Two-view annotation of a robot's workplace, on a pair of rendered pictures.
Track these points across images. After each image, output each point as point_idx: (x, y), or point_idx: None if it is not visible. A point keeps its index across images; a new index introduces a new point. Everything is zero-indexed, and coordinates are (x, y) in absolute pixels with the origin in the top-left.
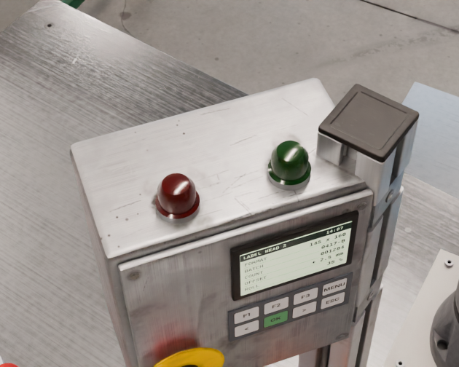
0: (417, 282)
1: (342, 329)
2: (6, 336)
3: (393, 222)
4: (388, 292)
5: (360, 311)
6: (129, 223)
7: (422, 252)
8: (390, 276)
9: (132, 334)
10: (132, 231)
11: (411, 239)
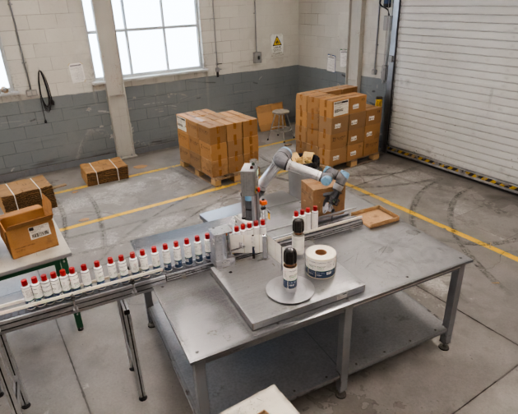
0: (233, 224)
1: (258, 185)
2: None
3: None
4: (233, 227)
5: None
6: (251, 170)
7: (229, 223)
8: (230, 226)
9: (254, 182)
10: (252, 170)
11: (226, 223)
